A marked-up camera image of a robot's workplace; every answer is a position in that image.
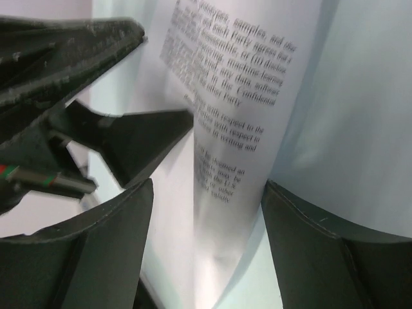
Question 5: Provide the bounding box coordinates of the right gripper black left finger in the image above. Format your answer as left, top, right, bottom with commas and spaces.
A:
1, 179, 154, 308

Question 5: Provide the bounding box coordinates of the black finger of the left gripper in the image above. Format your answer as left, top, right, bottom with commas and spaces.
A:
64, 101, 193, 189

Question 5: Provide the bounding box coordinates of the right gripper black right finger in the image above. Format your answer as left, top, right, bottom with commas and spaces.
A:
261, 181, 411, 308

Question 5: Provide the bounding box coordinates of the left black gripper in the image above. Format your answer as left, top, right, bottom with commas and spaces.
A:
1, 15, 145, 214

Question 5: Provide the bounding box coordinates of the white paper sheet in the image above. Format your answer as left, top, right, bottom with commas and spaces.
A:
136, 1, 337, 308

